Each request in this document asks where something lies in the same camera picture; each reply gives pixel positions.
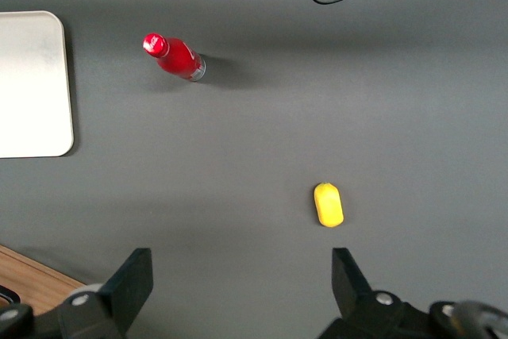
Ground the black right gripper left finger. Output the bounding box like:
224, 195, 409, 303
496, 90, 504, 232
57, 247, 154, 339

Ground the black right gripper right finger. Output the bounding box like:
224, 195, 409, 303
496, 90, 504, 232
316, 247, 434, 339

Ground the cream plastic tray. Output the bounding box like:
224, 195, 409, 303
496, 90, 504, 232
0, 10, 75, 159

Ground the yellow lemon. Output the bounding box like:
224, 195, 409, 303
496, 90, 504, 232
314, 182, 345, 229

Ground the wooden two-drawer cabinet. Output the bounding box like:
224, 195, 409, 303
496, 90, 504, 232
0, 244, 87, 316

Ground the red soda bottle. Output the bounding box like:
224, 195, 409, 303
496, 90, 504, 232
142, 32, 207, 83

